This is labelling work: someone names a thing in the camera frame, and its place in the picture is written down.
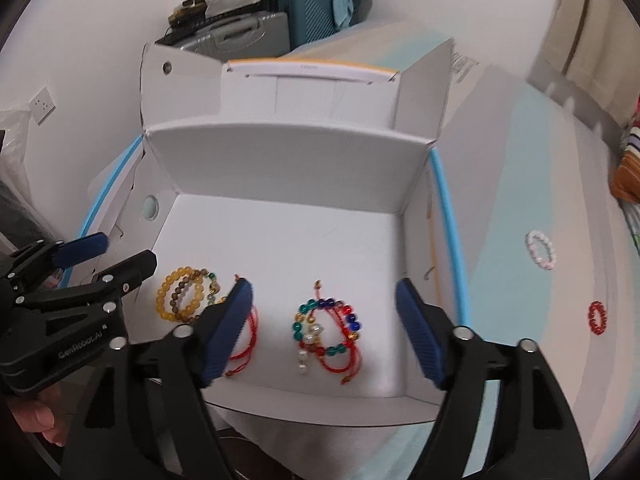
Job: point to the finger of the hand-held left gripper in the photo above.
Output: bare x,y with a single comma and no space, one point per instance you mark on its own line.
130,270
82,249

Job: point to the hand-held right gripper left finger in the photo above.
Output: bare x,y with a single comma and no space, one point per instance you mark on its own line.
227,332

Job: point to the teal suitcase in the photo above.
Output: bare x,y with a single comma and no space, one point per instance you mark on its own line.
310,15

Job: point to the clear plastic bag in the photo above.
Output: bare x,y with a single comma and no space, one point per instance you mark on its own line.
462,67

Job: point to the grey suitcase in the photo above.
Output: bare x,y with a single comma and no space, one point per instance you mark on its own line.
240,35

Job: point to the striped brown pillow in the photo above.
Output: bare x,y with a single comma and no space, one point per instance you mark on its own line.
629,170

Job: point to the black and gold object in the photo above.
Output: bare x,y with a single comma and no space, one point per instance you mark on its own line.
187,10

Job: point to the person's left hand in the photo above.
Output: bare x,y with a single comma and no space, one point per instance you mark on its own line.
35,417

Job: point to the beige window curtain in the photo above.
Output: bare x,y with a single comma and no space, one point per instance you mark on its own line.
590,35

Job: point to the teal cloth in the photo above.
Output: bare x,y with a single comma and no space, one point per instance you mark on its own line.
342,5

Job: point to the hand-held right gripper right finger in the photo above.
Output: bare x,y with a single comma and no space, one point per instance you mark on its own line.
422,337

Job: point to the white wall socket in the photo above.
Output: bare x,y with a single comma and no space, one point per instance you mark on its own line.
42,105

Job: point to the white and blue cardboard box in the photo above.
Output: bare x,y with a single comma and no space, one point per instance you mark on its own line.
300,220

